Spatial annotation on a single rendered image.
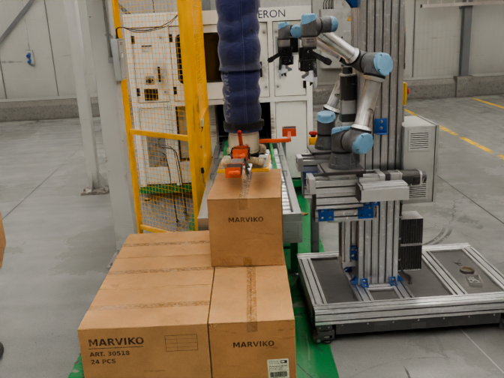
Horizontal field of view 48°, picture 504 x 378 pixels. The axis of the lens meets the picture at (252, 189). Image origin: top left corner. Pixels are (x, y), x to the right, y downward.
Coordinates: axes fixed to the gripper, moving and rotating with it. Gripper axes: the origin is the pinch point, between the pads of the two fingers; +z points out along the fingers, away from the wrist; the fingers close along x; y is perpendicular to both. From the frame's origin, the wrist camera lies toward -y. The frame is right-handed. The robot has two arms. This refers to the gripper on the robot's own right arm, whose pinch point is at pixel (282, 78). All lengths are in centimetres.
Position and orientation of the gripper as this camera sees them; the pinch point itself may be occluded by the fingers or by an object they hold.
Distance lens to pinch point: 380.3
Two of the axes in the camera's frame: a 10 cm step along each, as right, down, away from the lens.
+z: 0.5, 9.6, 2.8
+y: 9.6, 0.3, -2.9
